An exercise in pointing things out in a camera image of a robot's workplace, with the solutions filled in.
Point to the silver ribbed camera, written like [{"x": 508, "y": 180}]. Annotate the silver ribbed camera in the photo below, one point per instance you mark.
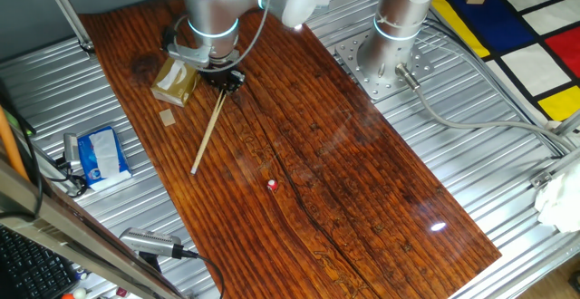
[{"x": 149, "y": 242}]

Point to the silver metal frame beam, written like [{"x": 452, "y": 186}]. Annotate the silver metal frame beam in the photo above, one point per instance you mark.
[{"x": 68, "y": 231}]

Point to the colourful block pattern mat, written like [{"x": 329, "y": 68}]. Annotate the colourful block pattern mat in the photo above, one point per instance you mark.
[{"x": 534, "y": 68}]

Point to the gold tissue pack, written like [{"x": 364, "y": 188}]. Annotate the gold tissue pack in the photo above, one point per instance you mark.
[{"x": 174, "y": 91}]

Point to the wooden pool cue black butt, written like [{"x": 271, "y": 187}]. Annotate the wooden pool cue black butt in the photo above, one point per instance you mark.
[{"x": 207, "y": 135}]

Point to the aluminium frame rail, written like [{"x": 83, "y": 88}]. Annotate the aluminium frame rail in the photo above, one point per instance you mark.
[
  {"x": 566, "y": 161},
  {"x": 568, "y": 124}
]

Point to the metal corner bracket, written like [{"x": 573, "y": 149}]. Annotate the metal corner bracket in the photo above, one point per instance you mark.
[{"x": 541, "y": 179}]

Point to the small wooden cube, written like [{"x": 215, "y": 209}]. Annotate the small wooden cube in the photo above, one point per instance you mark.
[{"x": 167, "y": 118}]

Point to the orange pool ball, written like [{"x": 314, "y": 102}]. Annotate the orange pool ball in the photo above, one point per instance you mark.
[{"x": 68, "y": 296}]

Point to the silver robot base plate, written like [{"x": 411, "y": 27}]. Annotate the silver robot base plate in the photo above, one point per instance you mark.
[{"x": 362, "y": 81}]

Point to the black keyboard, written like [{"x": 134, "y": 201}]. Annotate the black keyboard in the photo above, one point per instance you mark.
[{"x": 27, "y": 267}]

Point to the black camera stand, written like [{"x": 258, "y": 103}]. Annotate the black camera stand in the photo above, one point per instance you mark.
[{"x": 149, "y": 263}]

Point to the small silver device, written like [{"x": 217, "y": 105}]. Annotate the small silver device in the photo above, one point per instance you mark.
[{"x": 71, "y": 147}]

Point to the blue tissue box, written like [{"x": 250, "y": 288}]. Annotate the blue tissue box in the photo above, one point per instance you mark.
[{"x": 104, "y": 158}]

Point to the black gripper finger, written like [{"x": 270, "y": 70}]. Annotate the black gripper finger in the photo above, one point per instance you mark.
[
  {"x": 235, "y": 80},
  {"x": 218, "y": 87}
]

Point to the grey metal frame post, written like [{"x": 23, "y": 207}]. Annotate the grey metal frame post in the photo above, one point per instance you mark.
[{"x": 63, "y": 8}]

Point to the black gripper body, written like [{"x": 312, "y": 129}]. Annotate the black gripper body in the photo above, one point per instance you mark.
[{"x": 215, "y": 76}]

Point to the red white pool ball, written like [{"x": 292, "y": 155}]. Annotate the red white pool ball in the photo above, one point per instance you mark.
[{"x": 272, "y": 185}]

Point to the white crumpled cloth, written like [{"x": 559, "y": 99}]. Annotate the white crumpled cloth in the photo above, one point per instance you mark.
[{"x": 559, "y": 204}]

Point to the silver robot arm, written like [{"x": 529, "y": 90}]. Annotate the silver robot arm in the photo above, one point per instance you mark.
[{"x": 213, "y": 9}]

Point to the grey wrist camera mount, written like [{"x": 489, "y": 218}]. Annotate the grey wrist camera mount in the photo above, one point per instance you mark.
[{"x": 190, "y": 54}]

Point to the orange pole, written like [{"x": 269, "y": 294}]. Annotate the orange pole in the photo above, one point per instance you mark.
[{"x": 9, "y": 142}]

